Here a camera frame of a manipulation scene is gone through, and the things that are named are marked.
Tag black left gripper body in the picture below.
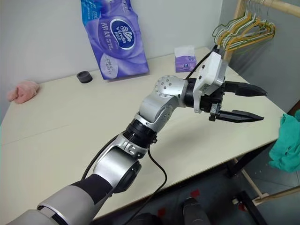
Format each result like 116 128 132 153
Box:
200 80 227 118

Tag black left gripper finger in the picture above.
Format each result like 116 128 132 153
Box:
209 104 265 123
224 81 269 98

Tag green shorts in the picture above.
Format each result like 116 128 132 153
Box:
269 109 300 173

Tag small purple tissue pack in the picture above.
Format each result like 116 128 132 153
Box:
173 45 198 74

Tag wooden clothes rack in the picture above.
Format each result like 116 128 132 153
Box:
222 0 300 206

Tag bunch of hangers on rack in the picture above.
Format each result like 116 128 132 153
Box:
220 0 270 50

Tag dark rounded shape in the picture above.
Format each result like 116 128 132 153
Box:
181 196 205 225

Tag purple tissue multipack bag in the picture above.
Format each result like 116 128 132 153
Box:
80 0 150 81

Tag black round puck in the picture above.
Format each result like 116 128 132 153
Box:
76 70 93 84

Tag pink fluffy cloth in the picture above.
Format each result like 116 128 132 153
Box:
7 80 40 105

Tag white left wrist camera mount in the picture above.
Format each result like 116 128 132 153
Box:
192 51 228 114

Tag black table leg frame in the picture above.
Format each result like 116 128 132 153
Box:
225 140 278 225

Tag yellow wire hanger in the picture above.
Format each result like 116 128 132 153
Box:
217 13 277 53

